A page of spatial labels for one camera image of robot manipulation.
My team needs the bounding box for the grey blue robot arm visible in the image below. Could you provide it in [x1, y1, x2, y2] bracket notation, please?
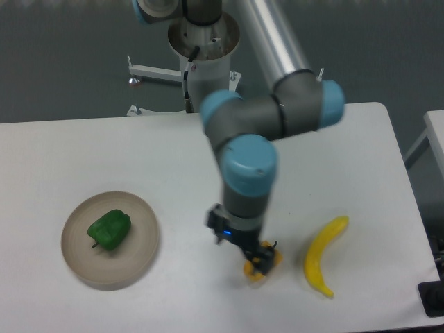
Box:
[133, 1, 345, 275]

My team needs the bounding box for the green bell pepper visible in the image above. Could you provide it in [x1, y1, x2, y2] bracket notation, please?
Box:
[87, 210, 131, 251]

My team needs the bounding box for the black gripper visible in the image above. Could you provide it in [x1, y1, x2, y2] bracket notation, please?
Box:
[207, 203, 276, 276]

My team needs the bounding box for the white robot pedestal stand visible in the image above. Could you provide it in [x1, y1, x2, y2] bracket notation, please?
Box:
[125, 10, 325, 115]

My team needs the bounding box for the white side table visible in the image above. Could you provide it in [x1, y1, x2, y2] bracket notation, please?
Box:
[403, 110, 444, 175]

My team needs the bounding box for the black device at table edge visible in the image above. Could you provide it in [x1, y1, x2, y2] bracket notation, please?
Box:
[418, 280, 443, 318]

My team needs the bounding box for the yellow bell pepper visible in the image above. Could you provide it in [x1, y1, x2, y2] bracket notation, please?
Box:
[241, 240, 283, 282]

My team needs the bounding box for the black cable on pedestal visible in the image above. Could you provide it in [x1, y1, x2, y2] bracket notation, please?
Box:
[182, 44, 201, 114]

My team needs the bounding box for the yellow banana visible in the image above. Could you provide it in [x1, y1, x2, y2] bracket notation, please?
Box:
[303, 216, 350, 298]

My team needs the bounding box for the beige round plate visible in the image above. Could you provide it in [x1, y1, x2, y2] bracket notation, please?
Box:
[60, 191, 160, 291]

